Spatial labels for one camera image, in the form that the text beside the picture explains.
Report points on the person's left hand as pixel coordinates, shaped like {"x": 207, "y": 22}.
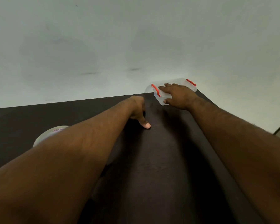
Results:
{"x": 137, "y": 107}

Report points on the person's right forearm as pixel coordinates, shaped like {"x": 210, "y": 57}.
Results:
{"x": 242, "y": 149}

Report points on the clear tape roll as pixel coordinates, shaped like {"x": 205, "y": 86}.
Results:
{"x": 45, "y": 135}

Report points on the person's right hand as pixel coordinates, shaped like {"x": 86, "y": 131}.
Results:
{"x": 182, "y": 97}

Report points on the clear plastic box red latches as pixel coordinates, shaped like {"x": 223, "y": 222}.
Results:
{"x": 159, "y": 100}

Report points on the person's left forearm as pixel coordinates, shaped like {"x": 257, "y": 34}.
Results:
{"x": 60, "y": 165}

